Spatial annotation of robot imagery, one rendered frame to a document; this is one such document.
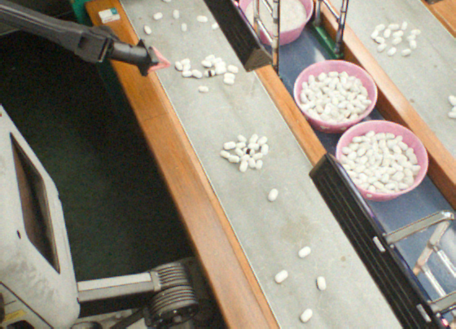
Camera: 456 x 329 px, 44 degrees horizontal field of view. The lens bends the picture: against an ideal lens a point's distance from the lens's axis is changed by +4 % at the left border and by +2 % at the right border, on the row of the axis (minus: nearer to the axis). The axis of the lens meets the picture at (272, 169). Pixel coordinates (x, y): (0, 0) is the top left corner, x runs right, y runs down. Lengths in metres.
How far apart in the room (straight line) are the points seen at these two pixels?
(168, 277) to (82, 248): 1.05
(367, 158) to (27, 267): 1.10
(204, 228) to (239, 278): 0.18
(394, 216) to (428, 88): 0.46
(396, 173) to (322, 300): 0.46
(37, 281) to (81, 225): 1.61
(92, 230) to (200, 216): 1.01
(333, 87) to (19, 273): 1.24
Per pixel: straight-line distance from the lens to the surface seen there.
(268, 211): 1.55
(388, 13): 2.10
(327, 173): 1.20
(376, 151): 1.70
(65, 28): 1.59
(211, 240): 1.49
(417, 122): 1.75
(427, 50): 2.00
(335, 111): 1.76
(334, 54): 1.97
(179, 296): 1.42
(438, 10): 2.11
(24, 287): 0.88
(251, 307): 1.42
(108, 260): 2.39
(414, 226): 1.14
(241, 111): 1.76
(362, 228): 1.15
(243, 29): 1.47
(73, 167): 2.66
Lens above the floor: 2.11
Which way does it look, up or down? 58 degrees down
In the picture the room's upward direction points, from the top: straight up
